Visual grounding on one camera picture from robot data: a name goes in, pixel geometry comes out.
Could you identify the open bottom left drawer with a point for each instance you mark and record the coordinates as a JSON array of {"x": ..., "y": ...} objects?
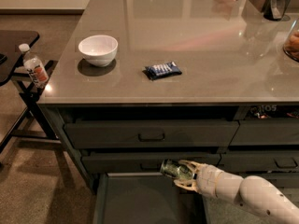
[{"x": 146, "y": 199}]

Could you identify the bottom right drawer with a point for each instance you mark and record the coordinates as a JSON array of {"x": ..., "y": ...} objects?
[{"x": 282, "y": 180}]

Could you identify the middle left drawer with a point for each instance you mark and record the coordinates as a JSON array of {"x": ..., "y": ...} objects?
[{"x": 138, "y": 162}]

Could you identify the clear water bottle orange label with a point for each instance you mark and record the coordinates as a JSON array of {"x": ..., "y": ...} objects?
[{"x": 34, "y": 66}]

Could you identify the top left drawer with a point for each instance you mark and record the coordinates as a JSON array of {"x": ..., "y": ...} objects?
[{"x": 150, "y": 133}]

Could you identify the white bowl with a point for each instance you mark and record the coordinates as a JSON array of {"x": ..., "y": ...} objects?
[{"x": 99, "y": 50}]

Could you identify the glass jar with snacks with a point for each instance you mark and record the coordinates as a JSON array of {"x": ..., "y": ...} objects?
[{"x": 291, "y": 44}]

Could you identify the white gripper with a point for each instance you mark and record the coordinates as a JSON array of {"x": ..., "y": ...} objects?
[{"x": 206, "y": 178}]

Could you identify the green soda can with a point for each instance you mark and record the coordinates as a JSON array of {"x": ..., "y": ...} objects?
[{"x": 176, "y": 171}]

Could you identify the black side table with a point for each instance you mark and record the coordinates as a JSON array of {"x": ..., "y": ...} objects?
[{"x": 9, "y": 42}]

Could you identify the chip bag in drawer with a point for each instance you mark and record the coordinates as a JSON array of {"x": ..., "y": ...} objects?
[{"x": 273, "y": 111}]

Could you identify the blue snack packet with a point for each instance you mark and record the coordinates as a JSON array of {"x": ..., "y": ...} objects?
[{"x": 162, "y": 70}]

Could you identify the top right drawer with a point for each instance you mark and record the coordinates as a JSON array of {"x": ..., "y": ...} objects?
[{"x": 267, "y": 132}]

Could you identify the middle right drawer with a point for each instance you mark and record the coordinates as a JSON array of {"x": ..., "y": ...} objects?
[{"x": 259, "y": 161}]

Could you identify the dark metal container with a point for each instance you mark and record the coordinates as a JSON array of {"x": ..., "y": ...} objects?
[{"x": 275, "y": 9}]

